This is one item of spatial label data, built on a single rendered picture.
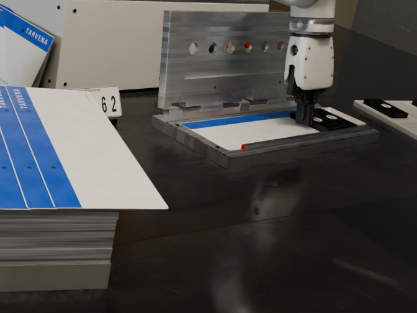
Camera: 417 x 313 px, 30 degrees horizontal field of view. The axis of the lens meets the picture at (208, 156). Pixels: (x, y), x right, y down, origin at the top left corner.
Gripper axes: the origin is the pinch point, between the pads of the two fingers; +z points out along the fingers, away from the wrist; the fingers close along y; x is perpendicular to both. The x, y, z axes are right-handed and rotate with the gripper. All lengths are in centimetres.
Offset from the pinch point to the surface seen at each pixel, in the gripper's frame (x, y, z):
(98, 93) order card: 16.9, -37.2, -4.1
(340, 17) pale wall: 161, 230, -10
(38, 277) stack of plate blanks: -25, -76, 8
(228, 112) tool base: 10.6, -10.6, 0.5
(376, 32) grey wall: 143, 238, -3
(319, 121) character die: -1.0, 3.5, 1.7
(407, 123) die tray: -3.2, 32.8, 4.5
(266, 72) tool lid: 10.5, -0.1, -6.8
